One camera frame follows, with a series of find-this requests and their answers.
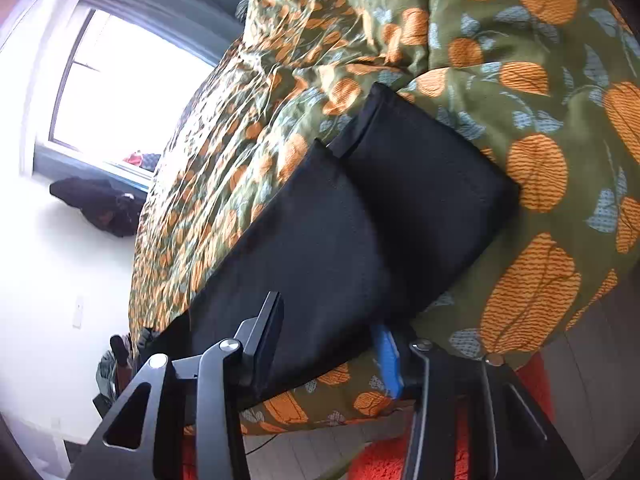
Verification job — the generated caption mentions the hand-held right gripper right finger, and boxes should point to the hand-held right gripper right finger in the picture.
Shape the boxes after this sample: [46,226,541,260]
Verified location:
[372,324,586,480]

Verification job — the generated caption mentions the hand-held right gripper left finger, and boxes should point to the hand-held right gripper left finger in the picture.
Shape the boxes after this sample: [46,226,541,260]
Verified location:
[67,291,285,480]

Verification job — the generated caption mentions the black pants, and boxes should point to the black pants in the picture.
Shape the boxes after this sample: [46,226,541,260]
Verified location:
[137,81,521,406]

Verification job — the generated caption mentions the orange fleece garment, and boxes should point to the orange fleece garment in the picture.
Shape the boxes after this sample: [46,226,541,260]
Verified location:
[182,355,556,480]

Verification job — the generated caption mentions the clothes heap on cabinet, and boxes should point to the clothes heap on cabinet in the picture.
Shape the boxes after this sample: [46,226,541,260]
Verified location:
[94,332,151,413]

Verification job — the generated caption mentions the dark hanging coats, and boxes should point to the dark hanging coats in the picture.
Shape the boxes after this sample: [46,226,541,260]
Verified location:
[50,176,146,238]

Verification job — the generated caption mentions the red and dark jacket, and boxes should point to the red and dark jacket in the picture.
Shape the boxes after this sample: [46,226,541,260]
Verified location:
[124,150,163,171]

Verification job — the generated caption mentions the bright window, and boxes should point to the bright window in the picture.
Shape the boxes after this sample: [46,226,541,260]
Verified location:
[50,7,221,171]

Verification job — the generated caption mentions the orange floral green quilt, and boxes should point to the orange floral green quilt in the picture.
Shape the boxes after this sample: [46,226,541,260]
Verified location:
[127,0,640,436]

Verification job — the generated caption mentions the black cable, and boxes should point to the black cable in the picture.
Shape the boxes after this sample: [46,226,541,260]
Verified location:
[244,434,282,455]

